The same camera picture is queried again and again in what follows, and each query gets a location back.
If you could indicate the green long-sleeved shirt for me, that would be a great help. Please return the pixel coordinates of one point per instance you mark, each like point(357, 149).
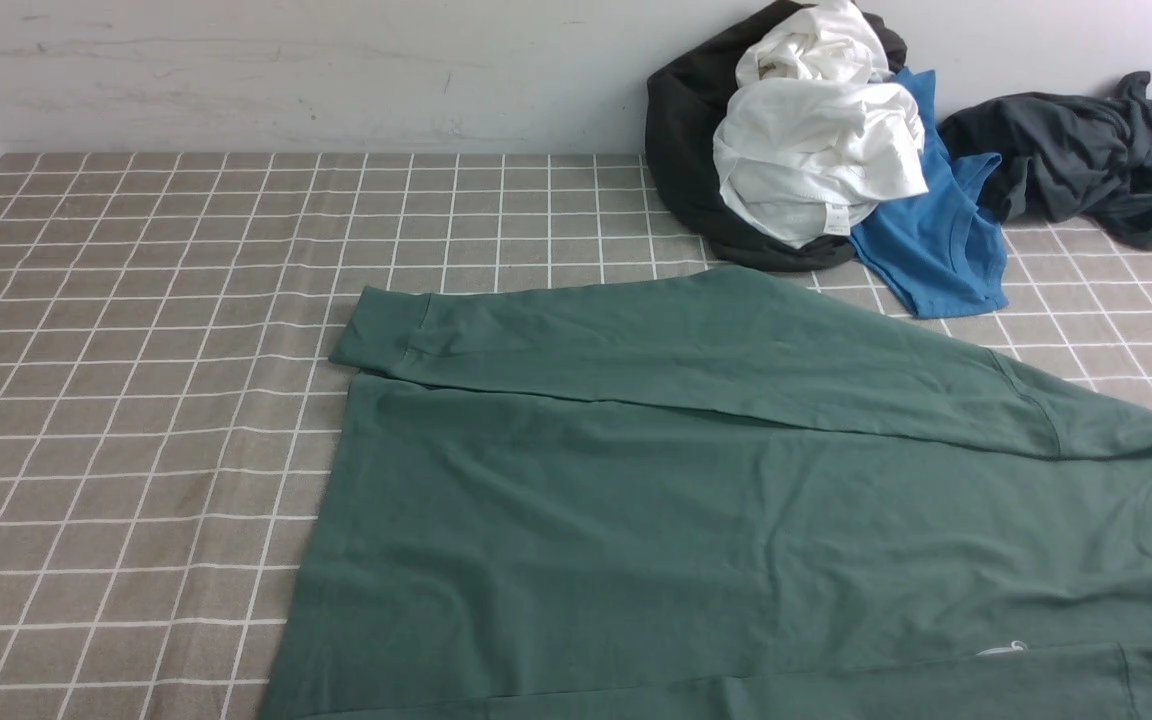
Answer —
point(720, 496)

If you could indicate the white crumpled shirt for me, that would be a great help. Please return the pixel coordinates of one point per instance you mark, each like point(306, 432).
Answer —
point(817, 134)

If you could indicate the blue t-shirt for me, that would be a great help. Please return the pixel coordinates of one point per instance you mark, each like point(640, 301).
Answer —
point(940, 253)

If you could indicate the black garment in pile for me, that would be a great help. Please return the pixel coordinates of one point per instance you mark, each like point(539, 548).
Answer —
point(687, 100)

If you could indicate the grey checkered tablecloth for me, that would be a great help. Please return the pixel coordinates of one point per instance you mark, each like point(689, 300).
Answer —
point(170, 415)

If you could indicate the dark grey crumpled garment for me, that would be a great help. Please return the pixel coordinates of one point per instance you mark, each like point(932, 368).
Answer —
point(1066, 156)

